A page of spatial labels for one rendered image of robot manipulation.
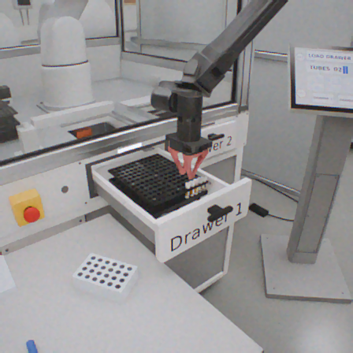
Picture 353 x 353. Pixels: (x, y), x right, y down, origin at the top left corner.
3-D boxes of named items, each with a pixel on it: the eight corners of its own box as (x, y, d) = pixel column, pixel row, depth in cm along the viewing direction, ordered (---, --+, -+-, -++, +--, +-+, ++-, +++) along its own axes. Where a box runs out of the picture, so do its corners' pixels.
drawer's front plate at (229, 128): (235, 147, 123) (237, 120, 118) (177, 169, 107) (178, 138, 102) (232, 146, 124) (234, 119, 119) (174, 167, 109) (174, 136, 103)
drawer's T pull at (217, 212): (233, 211, 72) (234, 206, 71) (209, 224, 68) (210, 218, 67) (222, 204, 74) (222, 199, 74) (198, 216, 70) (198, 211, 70)
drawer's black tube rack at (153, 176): (206, 201, 87) (208, 180, 84) (154, 226, 77) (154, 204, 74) (157, 171, 102) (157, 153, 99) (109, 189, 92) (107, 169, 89)
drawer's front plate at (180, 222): (247, 215, 84) (252, 179, 79) (160, 264, 68) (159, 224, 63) (242, 212, 85) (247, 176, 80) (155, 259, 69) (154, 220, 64)
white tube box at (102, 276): (139, 277, 72) (138, 265, 70) (122, 304, 65) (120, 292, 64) (93, 264, 76) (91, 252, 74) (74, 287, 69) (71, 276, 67)
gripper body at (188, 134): (192, 154, 70) (194, 122, 67) (164, 142, 77) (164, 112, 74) (213, 148, 74) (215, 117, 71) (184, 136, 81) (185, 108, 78)
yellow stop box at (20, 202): (46, 219, 79) (41, 195, 75) (20, 229, 75) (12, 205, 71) (40, 209, 82) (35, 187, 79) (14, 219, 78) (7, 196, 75)
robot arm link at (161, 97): (200, 58, 66) (217, 76, 73) (161, 55, 73) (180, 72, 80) (180, 109, 67) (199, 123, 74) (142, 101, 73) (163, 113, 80)
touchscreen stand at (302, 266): (350, 303, 152) (430, 113, 103) (265, 297, 158) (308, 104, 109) (327, 242, 195) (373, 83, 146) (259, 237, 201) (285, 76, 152)
